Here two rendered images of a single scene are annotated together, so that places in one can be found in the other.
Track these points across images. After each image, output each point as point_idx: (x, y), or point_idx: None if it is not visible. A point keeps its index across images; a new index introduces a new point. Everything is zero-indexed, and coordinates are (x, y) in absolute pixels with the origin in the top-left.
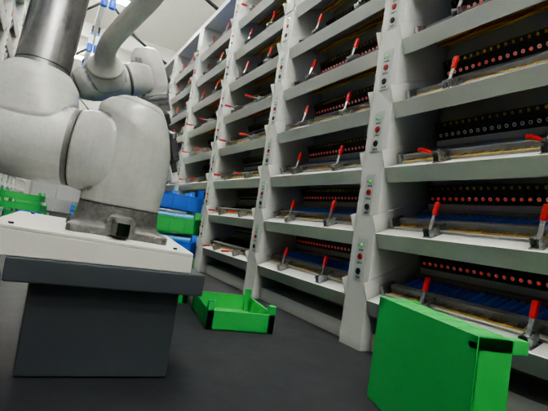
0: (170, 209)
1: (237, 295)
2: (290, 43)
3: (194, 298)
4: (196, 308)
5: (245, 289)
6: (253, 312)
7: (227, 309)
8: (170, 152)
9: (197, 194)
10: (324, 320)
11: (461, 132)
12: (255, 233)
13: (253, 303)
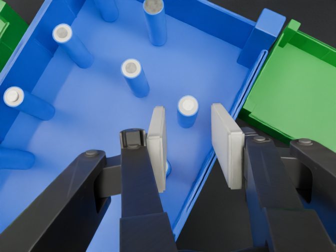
0: (113, 80)
1: (278, 44)
2: None
3: (255, 122)
4: (288, 143)
5: (291, 30)
6: (318, 55)
7: (271, 70)
8: (323, 225)
9: (252, 37)
10: None
11: None
12: None
13: (316, 46)
